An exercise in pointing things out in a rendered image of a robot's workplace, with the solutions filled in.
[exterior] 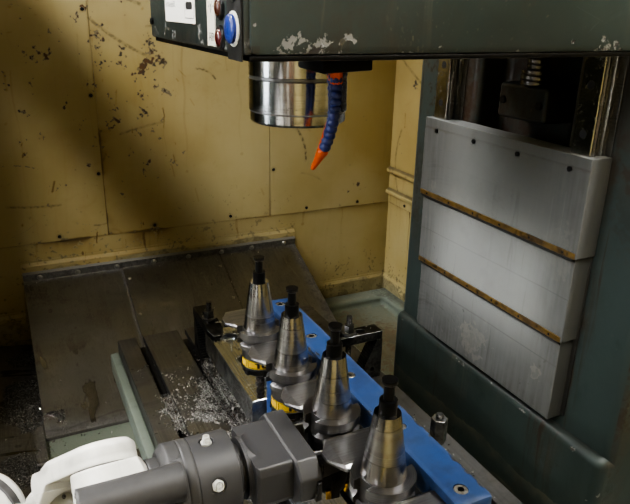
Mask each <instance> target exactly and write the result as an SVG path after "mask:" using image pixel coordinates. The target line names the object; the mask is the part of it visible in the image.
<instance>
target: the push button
mask: <svg viewBox="0 0 630 504"><path fill-rule="evenodd" d="M236 33H237V27H236V20H235V17H234V15H233V14H227V15H226V17H225V20H224V35H225V39H226V41H227V42H228V43H229V44H233V43H234V42H235V40H236Z"/></svg>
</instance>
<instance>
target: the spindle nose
mask: <svg viewBox="0 0 630 504"><path fill-rule="evenodd" d="M248 74H249V77H248V86H249V109H250V119H251V120H252V121H253V122H255V123H257V124H260V125H264V126H270V127H279V128H300V129H304V128H324V127H325V123H326V121H327V117H328V113H327V112H328V90H327V87H328V83H327V79H328V77H327V74H322V73H318V72H314V71H311V70H307V69H303V68H300V67H298V61H293V62H248ZM347 76H348V72H345V73H343V84H342V90H341V92H342V97H341V98H340V99H341V101H342V103H341V105H340V107H341V111H340V118H339V124H341V123H343V122H344V121H345V111H346V110H347V88H348V79H347Z"/></svg>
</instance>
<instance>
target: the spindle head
mask: <svg viewBox="0 0 630 504"><path fill-rule="evenodd" d="M150 9H151V18H150V24H151V25H152V35H153V36H154V37H156V41H160V42H165V43H169V44H173V45H178V46H182V47H187V48H191V49H195V50H200V51H204V52H209V53H213V54H217V55H222V56H226V57H228V42H227V41H226V39H225V46H224V49H223V50H219V49H218V48H217V47H214V46H208V31H207V4H206V0H195V18H196V24H190V23H181V22H171V21H166V14H165V0H150ZM242 28H243V60H244V61H248V62H293V61H357V60H421V59H485V58H549V57H613V56H630V0H242Z"/></svg>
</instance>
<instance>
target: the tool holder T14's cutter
mask: <svg viewBox="0 0 630 504"><path fill-rule="evenodd" d="M321 482H322V493H325V498H326V500H328V499H335V498H339V497H340V491H341V490H343V489H344V492H347V491H348V487H349V472H348V473H347V472H344V471H342V470H341V471H339V472H336V473H334V474H331V475H329V476H326V477H324V478H322V480H321Z"/></svg>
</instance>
